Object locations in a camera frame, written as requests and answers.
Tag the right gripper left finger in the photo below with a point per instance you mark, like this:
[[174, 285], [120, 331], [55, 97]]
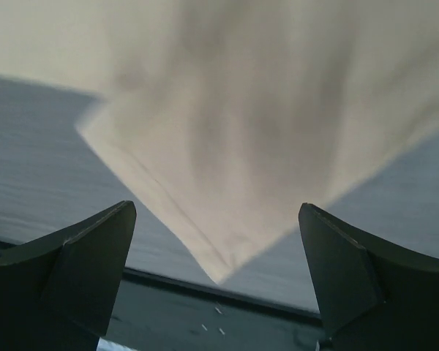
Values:
[[57, 292]]

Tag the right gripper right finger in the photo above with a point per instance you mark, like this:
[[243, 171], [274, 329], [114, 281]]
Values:
[[372, 294]]

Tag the beige t shirt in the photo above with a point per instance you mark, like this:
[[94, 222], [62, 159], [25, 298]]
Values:
[[223, 117]]

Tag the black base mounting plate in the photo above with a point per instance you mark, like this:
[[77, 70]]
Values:
[[154, 312]]

